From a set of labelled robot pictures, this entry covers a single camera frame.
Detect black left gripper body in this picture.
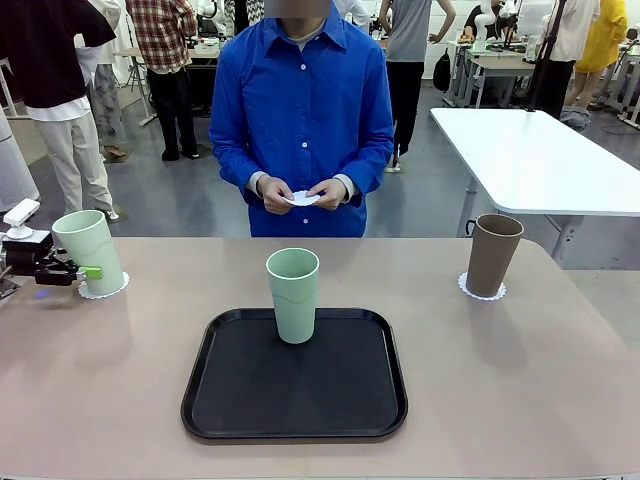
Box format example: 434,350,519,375
2,230,54,276

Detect light green cup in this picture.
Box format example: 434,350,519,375
265,248,321,345
51,209,126,295

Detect white scalloped paper coaster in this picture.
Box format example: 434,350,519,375
457,271,507,303
280,189,322,208
77,272,132,301

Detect brown cup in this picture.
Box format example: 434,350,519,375
466,213,525,297

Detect person's left forearm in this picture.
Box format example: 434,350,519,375
339,144,396,206

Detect person's right forearm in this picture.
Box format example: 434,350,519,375
214,149,266,205

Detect person's right hand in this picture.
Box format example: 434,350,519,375
258,175,296,216

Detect person's left hand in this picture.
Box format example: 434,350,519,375
305,180,351,210

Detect brown patterned floor object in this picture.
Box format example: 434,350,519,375
0,274,24,301

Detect white cylinder appliance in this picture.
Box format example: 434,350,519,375
0,107,41,214

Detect person in patterned grey trousers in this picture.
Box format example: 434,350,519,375
74,0,132,164

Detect person in black top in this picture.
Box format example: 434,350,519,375
0,0,121,224

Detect person in plaid shirt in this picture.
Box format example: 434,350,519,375
124,0,201,162

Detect black plastic tray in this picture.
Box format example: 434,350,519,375
180,307,409,441

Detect person in blue shirt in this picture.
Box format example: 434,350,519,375
208,0,396,239

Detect person in grey t-shirt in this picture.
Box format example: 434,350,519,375
377,0,456,174

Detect black hanging bag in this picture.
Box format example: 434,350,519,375
432,47,454,93

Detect seated person in dark top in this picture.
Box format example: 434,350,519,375
462,0,506,46

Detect grey background desk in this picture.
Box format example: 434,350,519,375
444,39,539,109

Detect white table with metal legs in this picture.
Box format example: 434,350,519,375
429,107,640,274

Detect grey cloth heap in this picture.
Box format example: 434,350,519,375
559,105,591,132

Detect black tripod pole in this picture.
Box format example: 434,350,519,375
524,0,569,114

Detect person in cream shirt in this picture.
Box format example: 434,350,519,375
529,0,601,121

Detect person in yellow coat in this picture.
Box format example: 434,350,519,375
564,0,629,111

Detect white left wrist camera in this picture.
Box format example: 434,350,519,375
2,198,41,241

